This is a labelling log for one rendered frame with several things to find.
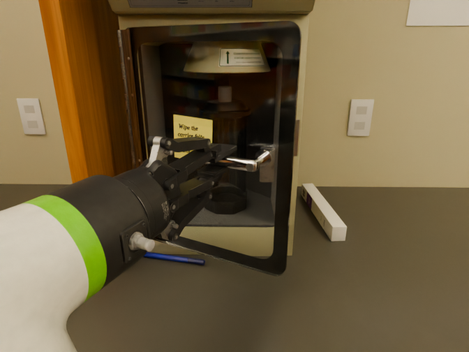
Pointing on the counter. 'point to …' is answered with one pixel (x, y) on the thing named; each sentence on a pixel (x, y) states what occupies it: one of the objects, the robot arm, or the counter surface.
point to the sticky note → (191, 129)
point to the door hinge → (125, 94)
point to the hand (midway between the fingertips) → (218, 160)
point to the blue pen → (174, 258)
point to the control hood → (303, 7)
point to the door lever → (264, 158)
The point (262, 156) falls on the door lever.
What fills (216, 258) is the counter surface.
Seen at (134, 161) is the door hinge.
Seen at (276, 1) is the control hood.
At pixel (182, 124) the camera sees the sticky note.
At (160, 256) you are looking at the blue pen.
